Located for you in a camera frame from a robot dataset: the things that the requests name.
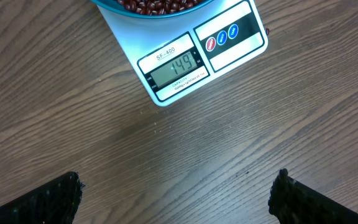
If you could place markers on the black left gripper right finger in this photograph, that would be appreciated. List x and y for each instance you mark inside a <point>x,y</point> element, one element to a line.
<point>293,202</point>

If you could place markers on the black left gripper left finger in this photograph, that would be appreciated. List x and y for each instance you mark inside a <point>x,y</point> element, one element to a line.
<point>55,202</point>

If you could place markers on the white digital kitchen scale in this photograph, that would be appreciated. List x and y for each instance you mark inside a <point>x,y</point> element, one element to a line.
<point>175,56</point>

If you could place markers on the teal plastic bowl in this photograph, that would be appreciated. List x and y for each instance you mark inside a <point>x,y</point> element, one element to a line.
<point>113,6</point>

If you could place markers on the red beans in bowl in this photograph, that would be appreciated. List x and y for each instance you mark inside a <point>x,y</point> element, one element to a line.
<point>158,7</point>

